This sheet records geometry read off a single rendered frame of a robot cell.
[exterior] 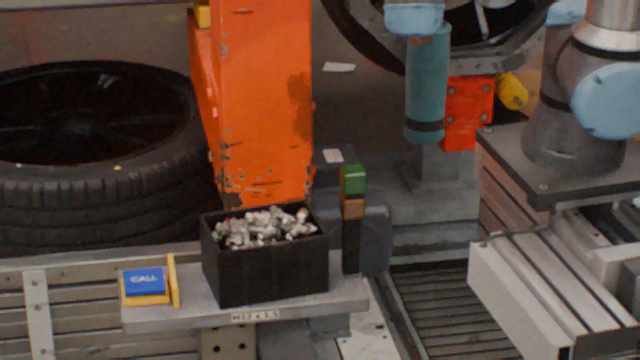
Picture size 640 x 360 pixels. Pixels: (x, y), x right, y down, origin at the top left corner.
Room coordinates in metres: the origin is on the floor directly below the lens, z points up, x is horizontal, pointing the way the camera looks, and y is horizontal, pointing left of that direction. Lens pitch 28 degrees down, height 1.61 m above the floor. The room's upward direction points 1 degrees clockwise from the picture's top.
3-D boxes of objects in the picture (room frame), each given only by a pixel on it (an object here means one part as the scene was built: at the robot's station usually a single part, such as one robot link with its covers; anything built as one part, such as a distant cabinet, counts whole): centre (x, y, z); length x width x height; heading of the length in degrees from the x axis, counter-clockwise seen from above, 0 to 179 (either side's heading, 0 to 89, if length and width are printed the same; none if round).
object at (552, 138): (1.61, -0.38, 0.87); 0.15 x 0.15 x 0.10
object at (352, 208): (1.84, -0.06, 0.59); 0.04 x 0.04 x 0.04; 11
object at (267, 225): (1.81, 0.10, 0.51); 0.20 x 0.14 x 0.13; 108
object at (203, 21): (2.53, 0.21, 0.71); 0.14 x 0.14 x 0.05; 11
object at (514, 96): (2.61, -0.42, 0.51); 0.29 x 0.06 x 0.06; 11
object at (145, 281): (1.77, 0.30, 0.47); 0.07 x 0.07 x 0.02; 11
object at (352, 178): (1.84, -0.06, 0.64); 0.04 x 0.04 x 0.04; 11
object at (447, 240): (2.65, -0.29, 0.13); 0.50 x 0.36 x 0.10; 101
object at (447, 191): (2.65, -0.29, 0.32); 0.40 x 0.30 x 0.28; 101
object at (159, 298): (1.77, 0.30, 0.45); 0.08 x 0.08 x 0.01; 11
